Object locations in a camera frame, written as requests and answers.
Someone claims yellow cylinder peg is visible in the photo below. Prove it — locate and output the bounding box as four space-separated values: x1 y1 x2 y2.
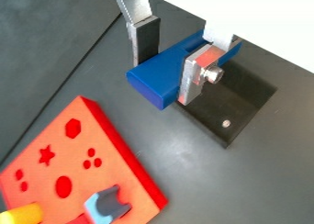
0 203 42 224

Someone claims light blue notched block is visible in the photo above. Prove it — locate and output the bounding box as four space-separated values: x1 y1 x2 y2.
82 185 131 224

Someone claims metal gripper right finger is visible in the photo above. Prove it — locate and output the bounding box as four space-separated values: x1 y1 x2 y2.
177 22 237 106

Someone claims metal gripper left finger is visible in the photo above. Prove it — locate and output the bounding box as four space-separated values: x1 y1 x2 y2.
114 0 159 66

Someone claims dark blue forked object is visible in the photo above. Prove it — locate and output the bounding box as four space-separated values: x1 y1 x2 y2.
127 31 241 110

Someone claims red shape-sorter base block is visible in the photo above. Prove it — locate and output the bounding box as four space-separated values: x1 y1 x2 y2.
0 96 168 224

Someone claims black curved fixture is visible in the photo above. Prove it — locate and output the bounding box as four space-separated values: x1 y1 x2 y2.
179 61 276 148

